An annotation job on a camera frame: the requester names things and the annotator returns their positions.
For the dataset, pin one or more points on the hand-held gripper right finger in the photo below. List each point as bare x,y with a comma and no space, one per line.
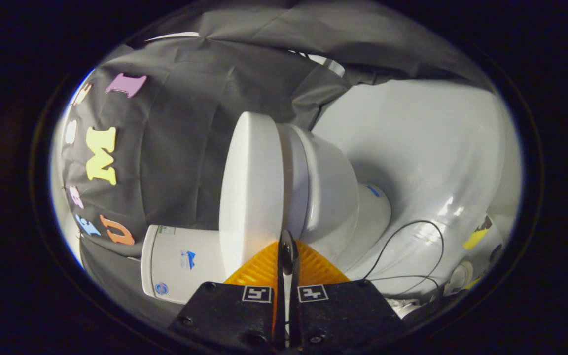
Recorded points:
343,315

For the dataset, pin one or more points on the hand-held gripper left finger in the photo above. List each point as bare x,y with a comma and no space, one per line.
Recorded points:
230,315

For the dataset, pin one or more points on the white toilet lid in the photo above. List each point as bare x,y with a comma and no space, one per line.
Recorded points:
249,197

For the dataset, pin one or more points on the white toilet tank cover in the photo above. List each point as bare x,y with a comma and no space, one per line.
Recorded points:
148,261

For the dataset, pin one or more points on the white toilet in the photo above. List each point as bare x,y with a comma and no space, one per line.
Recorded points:
333,197

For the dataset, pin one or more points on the white toilet seat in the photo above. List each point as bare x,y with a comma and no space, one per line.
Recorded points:
294,187

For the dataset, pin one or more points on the yellow and black object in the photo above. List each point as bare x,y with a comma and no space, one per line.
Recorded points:
476,237

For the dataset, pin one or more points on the black backdrop cloth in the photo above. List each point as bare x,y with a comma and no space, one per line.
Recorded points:
180,148

